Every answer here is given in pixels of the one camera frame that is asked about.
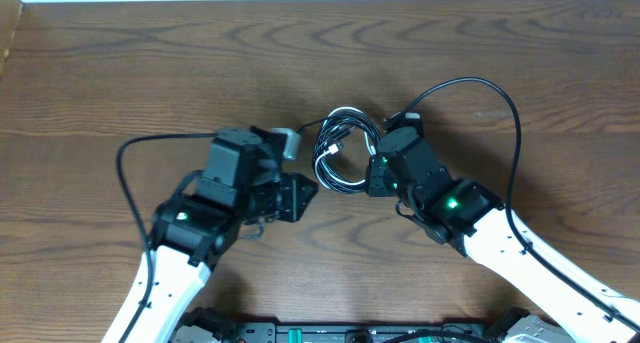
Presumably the white usb cable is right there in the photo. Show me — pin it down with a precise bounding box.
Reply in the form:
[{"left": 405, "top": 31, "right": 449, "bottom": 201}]
[{"left": 313, "top": 106, "right": 377, "bottom": 193}]

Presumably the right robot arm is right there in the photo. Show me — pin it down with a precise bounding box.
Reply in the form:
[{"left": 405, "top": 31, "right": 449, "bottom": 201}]
[{"left": 370, "top": 126, "right": 639, "bottom": 342}]

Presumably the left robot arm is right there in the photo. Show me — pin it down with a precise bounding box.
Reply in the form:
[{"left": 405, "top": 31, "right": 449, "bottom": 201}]
[{"left": 104, "top": 126, "right": 318, "bottom": 342}]

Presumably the cardboard side panel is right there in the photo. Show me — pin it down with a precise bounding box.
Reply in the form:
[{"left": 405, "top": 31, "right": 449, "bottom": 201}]
[{"left": 0, "top": 0, "right": 23, "bottom": 72}]

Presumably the right camera black cable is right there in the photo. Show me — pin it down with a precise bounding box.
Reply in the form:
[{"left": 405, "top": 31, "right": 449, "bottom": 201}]
[{"left": 399, "top": 76, "right": 640, "bottom": 334}]

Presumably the camera black cable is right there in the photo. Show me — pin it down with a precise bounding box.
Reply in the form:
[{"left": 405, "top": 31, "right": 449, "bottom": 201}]
[
  {"left": 399, "top": 76, "right": 640, "bottom": 334},
  {"left": 115, "top": 131, "right": 219, "bottom": 343}
]

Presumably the left camera black cable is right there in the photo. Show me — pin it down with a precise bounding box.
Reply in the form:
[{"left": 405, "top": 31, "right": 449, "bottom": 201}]
[{"left": 115, "top": 131, "right": 219, "bottom": 343}]

